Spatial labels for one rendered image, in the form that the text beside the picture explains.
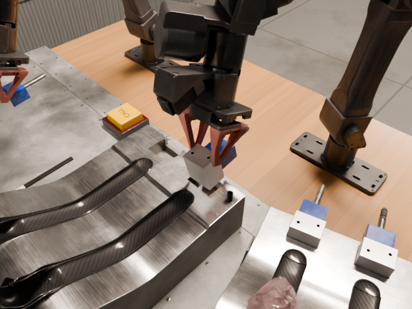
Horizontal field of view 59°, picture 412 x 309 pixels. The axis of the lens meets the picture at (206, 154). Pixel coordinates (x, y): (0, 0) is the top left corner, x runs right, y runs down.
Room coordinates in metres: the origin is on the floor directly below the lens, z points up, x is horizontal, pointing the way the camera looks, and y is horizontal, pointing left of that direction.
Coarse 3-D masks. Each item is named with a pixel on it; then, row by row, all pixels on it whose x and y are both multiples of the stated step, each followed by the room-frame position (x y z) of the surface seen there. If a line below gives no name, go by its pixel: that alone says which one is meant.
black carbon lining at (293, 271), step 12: (288, 252) 0.29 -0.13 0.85; (300, 252) 0.29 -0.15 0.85; (288, 264) 0.27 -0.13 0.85; (300, 264) 0.27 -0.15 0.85; (276, 276) 0.25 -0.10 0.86; (288, 276) 0.26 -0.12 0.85; (300, 276) 0.25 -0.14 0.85; (360, 288) 0.24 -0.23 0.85; (372, 288) 0.24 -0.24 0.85; (360, 300) 0.22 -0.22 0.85; (372, 300) 0.22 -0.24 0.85
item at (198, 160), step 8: (248, 128) 0.48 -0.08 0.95; (208, 144) 0.45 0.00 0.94; (224, 144) 0.44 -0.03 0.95; (192, 152) 0.42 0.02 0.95; (200, 152) 0.42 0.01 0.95; (208, 152) 0.41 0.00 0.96; (232, 152) 0.43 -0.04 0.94; (184, 160) 0.41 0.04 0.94; (192, 160) 0.40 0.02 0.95; (200, 160) 0.40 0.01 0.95; (208, 160) 0.40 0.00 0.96; (224, 160) 0.41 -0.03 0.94; (232, 160) 0.43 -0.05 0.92; (192, 168) 0.40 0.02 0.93; (200, 168) 0.38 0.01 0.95; (208, 168) 0.39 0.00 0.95; (216, 168) 0.40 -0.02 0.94; (192, 176) 0.41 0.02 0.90; (200, 176) 0.39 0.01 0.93; (208, 176) 0.38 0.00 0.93; (216, 176) 0.39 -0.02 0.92; (208, 184) 0.38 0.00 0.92
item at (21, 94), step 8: (32, 80) 0.65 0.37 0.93; (40, 80) 0.66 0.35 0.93; (8, 88) 0.62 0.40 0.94; (24, 88) 0.62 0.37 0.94; (16, 96) 0.60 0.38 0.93; (24, 96) 0.61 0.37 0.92; (0, 104) 0.57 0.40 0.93; (8, 104) 0.58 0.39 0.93; (16, 104) 0.59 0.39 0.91; (0, 112) 0.56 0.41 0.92; (8, 112) 0.58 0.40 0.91; (16, 112) 0.59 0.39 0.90; (0, 120) 0.56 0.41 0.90
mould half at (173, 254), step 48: (144, 144) 0.50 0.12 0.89; (48, 192) 0.38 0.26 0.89; (144, 192) 0.39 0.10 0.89; (192, 192) 0.38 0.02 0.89; (240, 192) 0.38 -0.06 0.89; (48, 240) 0.28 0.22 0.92; (96, 240) 0.29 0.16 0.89; (192, 240) 0.29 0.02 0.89; (96, 288) 0.21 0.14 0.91; (144, 288) 0.23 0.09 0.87
